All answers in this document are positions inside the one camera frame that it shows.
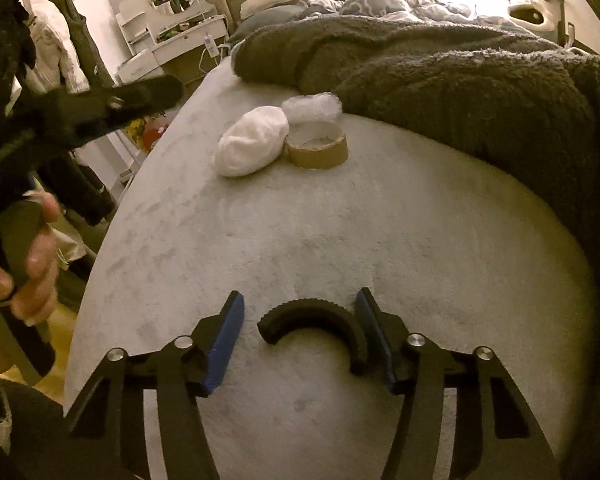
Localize grey blue pillow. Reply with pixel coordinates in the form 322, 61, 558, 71
227, 2, 308, 43

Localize dark grey fleece blanket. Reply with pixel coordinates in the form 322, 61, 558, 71
230, 12, 600, 480

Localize dark knit hanging garment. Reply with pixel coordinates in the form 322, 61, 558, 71
47, 0, 117, 88

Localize clear crumpled plastic wrap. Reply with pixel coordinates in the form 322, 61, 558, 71
281, 92, 343, 124

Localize cream cat bed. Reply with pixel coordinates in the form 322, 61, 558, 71
507, 0, 556, 31

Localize black hanging garment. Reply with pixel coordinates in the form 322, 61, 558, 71
32, 152, 117, 227

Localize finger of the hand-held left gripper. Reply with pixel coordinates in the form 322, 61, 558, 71
40, 74, 185, 149

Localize black curved plastic piece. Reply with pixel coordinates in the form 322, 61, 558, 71
257, 298, 372, 376

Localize blue white patterned duvet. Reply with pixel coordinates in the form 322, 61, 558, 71
300, 0, 536, 36

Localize white crumpled paper ball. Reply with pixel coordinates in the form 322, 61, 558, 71
216, 106, 290, 177

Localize white hanging garment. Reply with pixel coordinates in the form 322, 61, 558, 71
20, 0, 90, 95

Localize grey upholstered bed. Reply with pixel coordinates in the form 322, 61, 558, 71
62, 0, 600, 480

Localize yellow plastic item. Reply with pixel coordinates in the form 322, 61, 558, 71
125, 115, 168, 153

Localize cardboard tape roll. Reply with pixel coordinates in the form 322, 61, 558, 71
283, 121, 349, 171

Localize person's left hand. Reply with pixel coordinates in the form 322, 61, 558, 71
0, 192, 61, 328

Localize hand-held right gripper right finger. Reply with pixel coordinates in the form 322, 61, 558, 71
354, 287, 561, 480

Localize green items on vanity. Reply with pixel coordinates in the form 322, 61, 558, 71
157, 22, 191, 41

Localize white vanity table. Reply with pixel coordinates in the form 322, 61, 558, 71
115, 0, 228, 86

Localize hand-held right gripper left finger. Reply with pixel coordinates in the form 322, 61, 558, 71
65, 290, 245, 480

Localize cream pillow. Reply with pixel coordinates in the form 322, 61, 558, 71
240, 0, 301, 17

